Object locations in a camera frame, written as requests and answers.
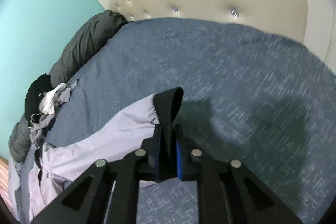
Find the light grey zip jacket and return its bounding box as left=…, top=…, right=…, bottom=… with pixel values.
left=9, top=88, right=183, bottom=223

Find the grey crumpled garment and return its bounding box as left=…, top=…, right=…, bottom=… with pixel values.
left=29, top=80, right=78, bottom=150

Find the white striped garment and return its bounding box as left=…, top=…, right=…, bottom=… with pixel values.
left=39, top=83, right=71, bottom=115

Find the black garment on pile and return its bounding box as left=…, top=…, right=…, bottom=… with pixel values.
left=25, top=74, right=53, bottom=126

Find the dark grey rolled duvet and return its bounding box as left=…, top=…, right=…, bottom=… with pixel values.
left=9, top=10, right=127, bottom=163

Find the blue patterned bed sheet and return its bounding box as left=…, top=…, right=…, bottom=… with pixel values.
left=46, top=18, right=335, bottom=223

